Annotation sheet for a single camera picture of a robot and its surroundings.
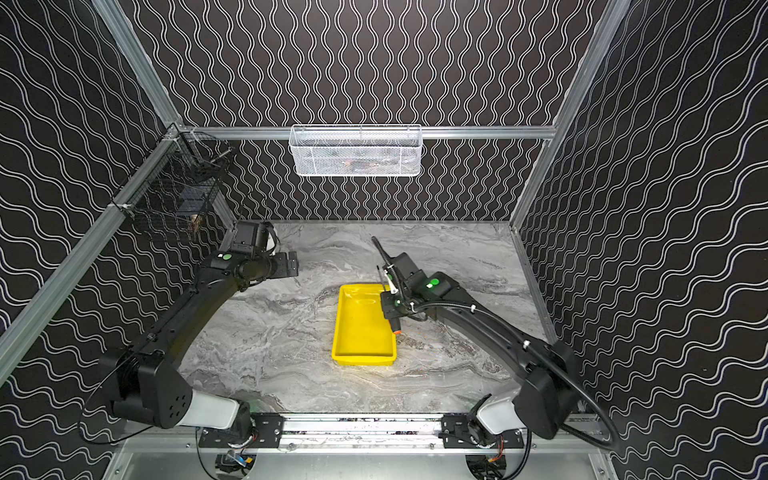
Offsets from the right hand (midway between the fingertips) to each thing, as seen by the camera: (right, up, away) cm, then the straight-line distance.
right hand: (389, 305), depth 80 cm
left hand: (-27, +11, +4) cm, 30 cm away
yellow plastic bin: (-8, -11, +11) cm, 17 cm away
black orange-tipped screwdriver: (+1, -4, -4) cm, 6 cm away
